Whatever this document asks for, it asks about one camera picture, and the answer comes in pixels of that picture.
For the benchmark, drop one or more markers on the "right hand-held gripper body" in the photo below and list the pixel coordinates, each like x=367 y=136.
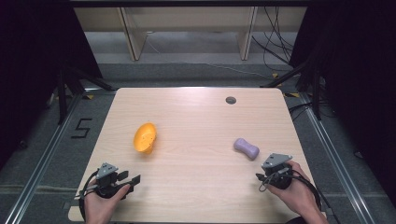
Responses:
x=277 y=174

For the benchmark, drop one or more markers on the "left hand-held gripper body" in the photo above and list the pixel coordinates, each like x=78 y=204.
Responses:
x=106 y=180

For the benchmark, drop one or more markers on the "person's left hand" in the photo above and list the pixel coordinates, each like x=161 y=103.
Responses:
x=101 y=207

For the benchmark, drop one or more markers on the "person's right hand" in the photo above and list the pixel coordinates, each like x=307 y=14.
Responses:
x=295 y=194

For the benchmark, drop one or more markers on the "purple soap bar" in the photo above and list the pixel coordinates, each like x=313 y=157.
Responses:
x=246 y=148

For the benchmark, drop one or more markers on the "orange soap dish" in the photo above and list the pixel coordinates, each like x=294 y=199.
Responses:
x=144 y=137

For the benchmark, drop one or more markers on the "yellow black floor tape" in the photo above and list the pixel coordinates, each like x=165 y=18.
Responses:
x=292 y=94
x=276 y=77

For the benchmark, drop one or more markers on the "grey table grommet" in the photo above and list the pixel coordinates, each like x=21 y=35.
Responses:
x=230 y=100

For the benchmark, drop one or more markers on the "black metal stand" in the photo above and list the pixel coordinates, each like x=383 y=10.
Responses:
x=316 y=90
x=63 y=93

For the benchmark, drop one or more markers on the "dark curtain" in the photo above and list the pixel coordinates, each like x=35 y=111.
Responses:
x=34 y=62
x=358 y=77

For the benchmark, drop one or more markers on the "aluminium floor rail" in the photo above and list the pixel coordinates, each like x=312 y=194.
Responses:
x=339 y=161
x=43 y=158

